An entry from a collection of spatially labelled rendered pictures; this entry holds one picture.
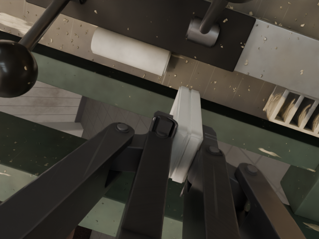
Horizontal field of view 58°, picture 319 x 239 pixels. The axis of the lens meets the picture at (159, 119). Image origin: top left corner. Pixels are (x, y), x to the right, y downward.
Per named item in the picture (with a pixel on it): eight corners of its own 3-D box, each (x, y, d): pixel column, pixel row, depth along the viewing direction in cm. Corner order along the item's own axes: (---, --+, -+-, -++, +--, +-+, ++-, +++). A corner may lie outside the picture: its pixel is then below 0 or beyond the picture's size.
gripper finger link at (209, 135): (198, 170, 13) (261, 190, 13) (196, 121, 17) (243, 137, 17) (187, 195, 13) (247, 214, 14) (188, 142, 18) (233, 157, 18)
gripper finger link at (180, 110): (170, 180, 15) (156, 176, 15) (176, 124, 22) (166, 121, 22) (189, 133, 14) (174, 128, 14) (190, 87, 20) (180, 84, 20)
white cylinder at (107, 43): (97, 49, 32) (164, 72, 32) (88, 55, 29) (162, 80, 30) (102, 22, 31) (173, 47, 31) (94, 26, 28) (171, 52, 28)
